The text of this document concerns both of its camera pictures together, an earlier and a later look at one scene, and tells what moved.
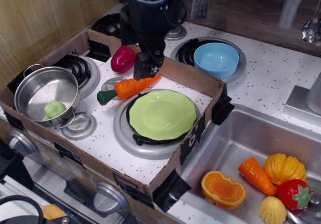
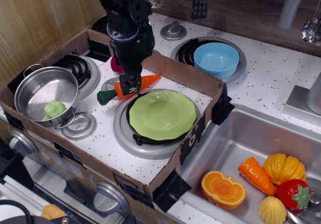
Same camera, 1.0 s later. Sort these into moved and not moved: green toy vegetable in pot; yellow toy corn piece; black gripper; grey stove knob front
Moved: black gripper
Not moved: green toy vegetable in pot; grey stove knob front; yellow toy corn piece
